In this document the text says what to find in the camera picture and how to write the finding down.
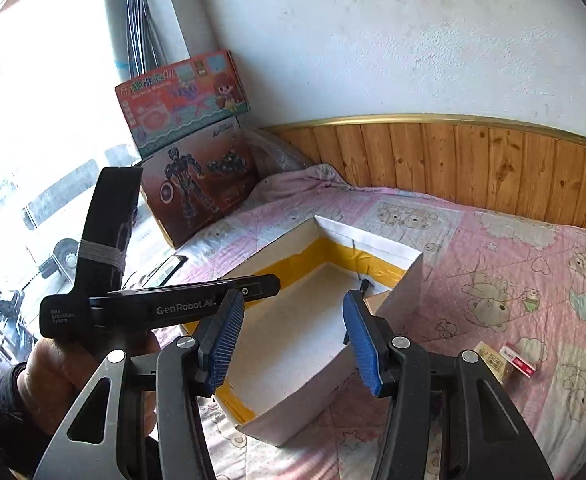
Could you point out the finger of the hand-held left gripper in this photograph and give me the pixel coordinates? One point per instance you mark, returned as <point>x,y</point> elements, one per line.
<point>258,287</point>

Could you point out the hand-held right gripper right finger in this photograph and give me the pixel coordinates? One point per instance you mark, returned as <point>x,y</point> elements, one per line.
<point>363,340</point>

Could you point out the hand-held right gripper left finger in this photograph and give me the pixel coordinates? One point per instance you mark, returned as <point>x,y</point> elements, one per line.
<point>223,332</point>

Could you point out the white cardboard box yellow tape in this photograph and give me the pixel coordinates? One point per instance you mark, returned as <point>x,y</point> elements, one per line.
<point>298,320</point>

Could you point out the person's left hand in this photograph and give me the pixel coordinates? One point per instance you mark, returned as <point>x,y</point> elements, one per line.
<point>58,375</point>

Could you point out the small tan cardboard box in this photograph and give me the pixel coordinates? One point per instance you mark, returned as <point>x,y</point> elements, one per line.
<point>377,302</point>

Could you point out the black pen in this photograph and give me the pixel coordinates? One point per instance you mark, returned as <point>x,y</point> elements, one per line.
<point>365,285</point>

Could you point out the white van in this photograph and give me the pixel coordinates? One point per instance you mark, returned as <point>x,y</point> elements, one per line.
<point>48,210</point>

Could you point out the black flat device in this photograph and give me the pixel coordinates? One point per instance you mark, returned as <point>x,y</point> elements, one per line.
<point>170,267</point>

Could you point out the robot figure toy box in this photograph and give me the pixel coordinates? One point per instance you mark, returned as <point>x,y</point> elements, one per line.
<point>198,185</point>

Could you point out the small cream printed box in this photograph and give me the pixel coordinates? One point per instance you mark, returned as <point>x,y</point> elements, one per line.
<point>493,362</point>

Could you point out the colourful cartoon toy box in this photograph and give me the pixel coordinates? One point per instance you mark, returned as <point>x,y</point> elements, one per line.
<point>183,100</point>

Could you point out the pink bear printed quilt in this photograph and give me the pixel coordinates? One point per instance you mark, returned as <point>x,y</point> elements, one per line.
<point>473,245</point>

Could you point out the red and white packet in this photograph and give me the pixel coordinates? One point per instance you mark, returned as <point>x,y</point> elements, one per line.
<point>520,360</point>

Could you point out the wooden headboard with gold trim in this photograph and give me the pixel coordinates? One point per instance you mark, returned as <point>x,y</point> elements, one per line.
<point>448,160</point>

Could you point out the grey pipe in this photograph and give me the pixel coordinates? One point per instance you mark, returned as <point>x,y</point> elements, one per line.
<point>118,10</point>

